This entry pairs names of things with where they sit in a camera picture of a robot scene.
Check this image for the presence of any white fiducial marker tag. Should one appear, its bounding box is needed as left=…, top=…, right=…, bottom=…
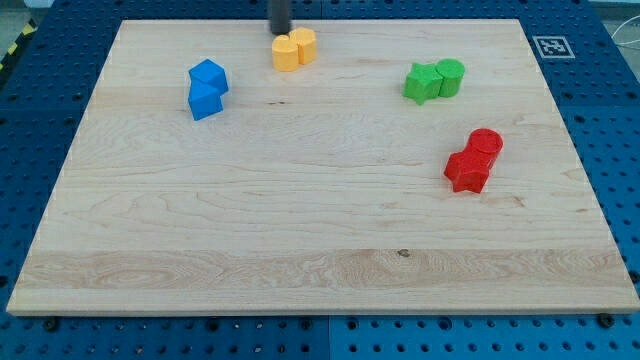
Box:
left=533, top=35, right=575, bottom=59

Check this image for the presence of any black bolt left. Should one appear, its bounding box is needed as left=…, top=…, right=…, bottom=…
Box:
left=42, top=317, right=59, bottom=332

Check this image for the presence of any blue triangle block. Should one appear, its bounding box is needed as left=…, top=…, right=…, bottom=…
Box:
left=188, top=80, right=223, bottom=121

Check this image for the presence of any green star block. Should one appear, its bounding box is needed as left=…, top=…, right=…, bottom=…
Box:
left=403, top=63, right=444, bottom=105

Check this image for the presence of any black bolt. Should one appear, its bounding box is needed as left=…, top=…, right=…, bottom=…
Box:
left=42, top=317, right=59, bottom=332
left=597, top=313, right=616, bottom=329

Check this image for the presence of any green cylinder block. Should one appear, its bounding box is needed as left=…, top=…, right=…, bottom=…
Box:
left=436, top=58, right=465, bottom=98

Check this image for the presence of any blue cube block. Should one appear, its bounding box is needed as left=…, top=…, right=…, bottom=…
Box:
left=189, top=59, right=229, bottom=94

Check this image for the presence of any white cable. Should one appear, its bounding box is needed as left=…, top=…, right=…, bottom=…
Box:
left=610, top=14, right=640, bottom=50

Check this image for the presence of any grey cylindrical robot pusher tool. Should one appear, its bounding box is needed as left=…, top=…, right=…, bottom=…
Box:
left=268, top=0, right=291, bottom=36

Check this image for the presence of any wooden board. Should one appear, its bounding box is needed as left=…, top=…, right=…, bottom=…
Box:
left=7, top=19, right=639, bottom=316

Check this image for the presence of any red cylinder block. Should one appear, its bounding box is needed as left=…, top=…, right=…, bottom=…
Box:
left=466, top=128, right=504, bottom=169

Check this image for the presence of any black bolt right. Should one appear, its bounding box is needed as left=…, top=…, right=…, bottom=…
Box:
left=597, top=313, right=616, bottom=329

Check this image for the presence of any red star block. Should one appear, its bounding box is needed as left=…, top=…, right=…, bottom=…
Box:
left=444, top=150, right=492, bottom=193

